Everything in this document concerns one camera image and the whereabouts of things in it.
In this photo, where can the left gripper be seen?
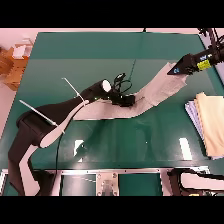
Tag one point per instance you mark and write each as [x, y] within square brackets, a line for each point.
[126, 100]

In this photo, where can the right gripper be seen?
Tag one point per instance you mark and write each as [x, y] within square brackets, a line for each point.
[185, 65]

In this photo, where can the beige garment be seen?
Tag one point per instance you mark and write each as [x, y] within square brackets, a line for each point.
[160, 90]

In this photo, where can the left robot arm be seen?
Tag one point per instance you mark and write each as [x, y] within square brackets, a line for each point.
[53, 116]

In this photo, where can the pale yellow garment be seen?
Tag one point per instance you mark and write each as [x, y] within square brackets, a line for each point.
[213, 123]

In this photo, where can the silver frame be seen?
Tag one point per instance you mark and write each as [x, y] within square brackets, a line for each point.
[108, 185]

